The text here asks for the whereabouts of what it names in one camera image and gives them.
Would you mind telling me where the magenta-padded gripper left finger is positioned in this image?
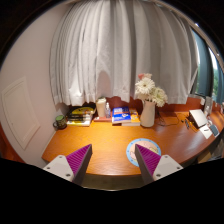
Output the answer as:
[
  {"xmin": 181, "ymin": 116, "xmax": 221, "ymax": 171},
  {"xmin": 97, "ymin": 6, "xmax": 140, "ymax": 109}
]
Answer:
[{"xmin": 42, "ymin": 143, "xmax": 94, "ymax": 186}]

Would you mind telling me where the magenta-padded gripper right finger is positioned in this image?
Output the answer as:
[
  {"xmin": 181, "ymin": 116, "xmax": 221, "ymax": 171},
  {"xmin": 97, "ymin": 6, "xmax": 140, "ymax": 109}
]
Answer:
[{"xmin": 134, "ymin": 143, "xmax": 184, "ymax": 186}]

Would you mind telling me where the round blue cartoon mouse pad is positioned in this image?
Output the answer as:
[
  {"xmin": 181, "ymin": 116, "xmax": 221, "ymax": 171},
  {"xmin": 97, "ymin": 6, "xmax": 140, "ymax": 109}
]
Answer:
[{"xmin": 125, "ymin": 137, "xmax": 162, "ymax": 168}]

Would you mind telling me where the dark green mug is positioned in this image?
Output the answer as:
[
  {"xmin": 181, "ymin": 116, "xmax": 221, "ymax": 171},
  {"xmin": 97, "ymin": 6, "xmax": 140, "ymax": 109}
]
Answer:
[{"xmin": 52, "ymin": 114, "xmax": 68, "ymax": 131}]

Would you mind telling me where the yellow and white book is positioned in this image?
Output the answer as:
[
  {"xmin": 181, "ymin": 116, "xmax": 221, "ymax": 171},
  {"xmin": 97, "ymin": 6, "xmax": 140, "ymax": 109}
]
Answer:
[{"xmin": 66, "ymin": 120, "xmax": 93, "ymax": 127}]

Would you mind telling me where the dark book with white pages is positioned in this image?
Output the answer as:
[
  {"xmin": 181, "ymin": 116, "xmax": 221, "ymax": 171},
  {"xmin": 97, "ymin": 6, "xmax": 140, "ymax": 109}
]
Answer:
[
  {"xmin": 66, "ymin": 116, "xmax": 93, "ymax": 123},
  {"xmin": 66, "ymin": 113, "xmax": 94, "ymax": 120}
]

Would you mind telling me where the white paper card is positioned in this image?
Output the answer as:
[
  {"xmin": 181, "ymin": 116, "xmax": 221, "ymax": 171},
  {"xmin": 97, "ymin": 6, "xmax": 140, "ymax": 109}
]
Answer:
[{"xmin": 198, "ymin": 125, "xmax": 214, "ymax": 140}]

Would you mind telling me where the white ceramic vase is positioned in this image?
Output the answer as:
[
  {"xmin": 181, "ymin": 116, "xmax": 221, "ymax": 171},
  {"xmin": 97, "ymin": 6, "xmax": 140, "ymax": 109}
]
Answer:
[{"xmin": 139, "ymin": 99, "xmax": 157, "ymax": 128}]

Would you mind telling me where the orange book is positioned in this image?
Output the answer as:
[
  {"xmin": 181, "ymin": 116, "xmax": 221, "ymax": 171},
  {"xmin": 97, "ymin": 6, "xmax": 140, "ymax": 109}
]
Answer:
[{"xmin": 121, "ymin": 110, "xmax": 141, "ymax": 127}]

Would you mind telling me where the black and yellow book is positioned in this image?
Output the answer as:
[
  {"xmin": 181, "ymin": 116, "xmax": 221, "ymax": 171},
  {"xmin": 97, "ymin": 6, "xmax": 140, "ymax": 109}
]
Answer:
[{"xmin": 68, "ymin": 105, "xmax": 97, "ymax": 116}]

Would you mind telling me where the red book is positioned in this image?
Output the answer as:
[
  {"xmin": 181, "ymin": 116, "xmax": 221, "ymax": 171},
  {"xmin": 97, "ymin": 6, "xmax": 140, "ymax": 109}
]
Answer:
[{"xmin": 93, "ymin": 115, "xmax": 113, "ymax": 122}]

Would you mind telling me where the blue book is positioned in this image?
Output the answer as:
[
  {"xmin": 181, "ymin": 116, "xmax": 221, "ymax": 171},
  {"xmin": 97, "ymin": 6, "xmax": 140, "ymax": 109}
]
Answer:
[{"xmin": 111, "ymin": 106, "xmax": 132, "ymax": 125}]

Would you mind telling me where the cream tumbler with lid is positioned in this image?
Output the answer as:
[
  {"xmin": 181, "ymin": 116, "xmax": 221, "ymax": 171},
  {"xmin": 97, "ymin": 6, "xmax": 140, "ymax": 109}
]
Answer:
[{"xmin": 95, "ymin": 96, "xmax": 108, "ymax": 118}]

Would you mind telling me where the clear spray bottle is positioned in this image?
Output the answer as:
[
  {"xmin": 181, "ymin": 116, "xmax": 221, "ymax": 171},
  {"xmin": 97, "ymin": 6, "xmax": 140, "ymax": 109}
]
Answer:
[{"xmin": 104, "ymin": 101, "xmax": 112, "ymax": 119}]

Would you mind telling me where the white flower bouquet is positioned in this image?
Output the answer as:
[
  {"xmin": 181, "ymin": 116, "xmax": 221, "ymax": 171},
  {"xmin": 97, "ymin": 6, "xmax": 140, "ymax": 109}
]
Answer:
[{"xmin": 134, "ymin": 72, "xmax": 169, "ymax": 108}]

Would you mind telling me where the window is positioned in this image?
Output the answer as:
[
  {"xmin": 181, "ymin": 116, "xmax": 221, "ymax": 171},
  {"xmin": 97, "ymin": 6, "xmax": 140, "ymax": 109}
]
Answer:
[{"xmin": 191, "ymin": 29, "xmax": 224, "ymax": 104}]

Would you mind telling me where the white curtain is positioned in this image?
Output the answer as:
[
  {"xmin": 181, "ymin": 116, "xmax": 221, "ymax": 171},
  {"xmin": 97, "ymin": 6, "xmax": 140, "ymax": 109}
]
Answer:
[{"xmin": 49, "ymin": 0, "xmax": 201, "ymax": 107}]

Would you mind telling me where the black cable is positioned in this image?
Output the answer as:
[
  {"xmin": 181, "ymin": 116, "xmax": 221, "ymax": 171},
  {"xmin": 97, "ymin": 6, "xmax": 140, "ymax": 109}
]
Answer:
[{"xmin": 155, "ymin": 111, "xmax": 183, "ymax": 127}]

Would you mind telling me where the white wall panel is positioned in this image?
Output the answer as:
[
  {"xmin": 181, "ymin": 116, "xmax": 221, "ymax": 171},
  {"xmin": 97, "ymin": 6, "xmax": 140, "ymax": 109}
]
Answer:
[{"xmin": 1, "ymin": 76, "xmax": 42, "ymax": 150}]

